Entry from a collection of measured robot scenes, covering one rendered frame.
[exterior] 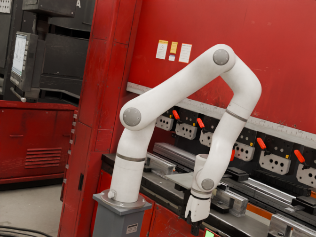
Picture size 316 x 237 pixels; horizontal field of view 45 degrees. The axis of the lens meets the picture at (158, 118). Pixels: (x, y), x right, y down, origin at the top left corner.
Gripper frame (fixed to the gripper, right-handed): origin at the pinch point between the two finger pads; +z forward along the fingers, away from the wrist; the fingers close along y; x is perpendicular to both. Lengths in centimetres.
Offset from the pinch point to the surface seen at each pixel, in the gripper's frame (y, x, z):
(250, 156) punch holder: -49, -12, -22
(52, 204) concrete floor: -57, -229, 100
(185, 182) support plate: -28.3, -34.3, -3.0
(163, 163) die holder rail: -48, -72, 2
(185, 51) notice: -53, -72, -68
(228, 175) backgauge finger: -67, -36, 0
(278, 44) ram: -54, -12, -78
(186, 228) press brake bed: -35, -34, 25
